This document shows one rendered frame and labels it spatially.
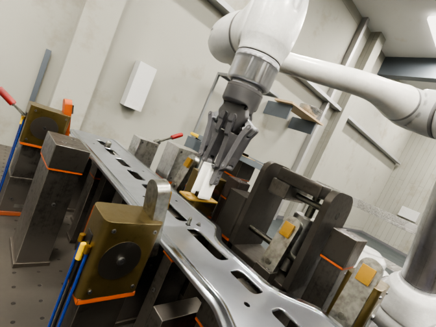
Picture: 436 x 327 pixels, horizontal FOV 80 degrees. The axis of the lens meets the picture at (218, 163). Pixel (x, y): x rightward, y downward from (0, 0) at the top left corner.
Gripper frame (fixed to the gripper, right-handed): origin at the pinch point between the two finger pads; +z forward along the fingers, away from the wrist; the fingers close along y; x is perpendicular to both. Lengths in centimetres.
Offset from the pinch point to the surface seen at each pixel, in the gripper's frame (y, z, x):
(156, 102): 262, -14, -122
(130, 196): 11.9, 10.4, 8.0
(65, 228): 48, 40, 5
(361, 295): -29.8, 5.4, -14.4
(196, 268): -13.6, 10.2, 7.8
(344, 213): -19.0, -4.8, -23.6
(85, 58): 248, -25, -31
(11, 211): 55, 39, 20
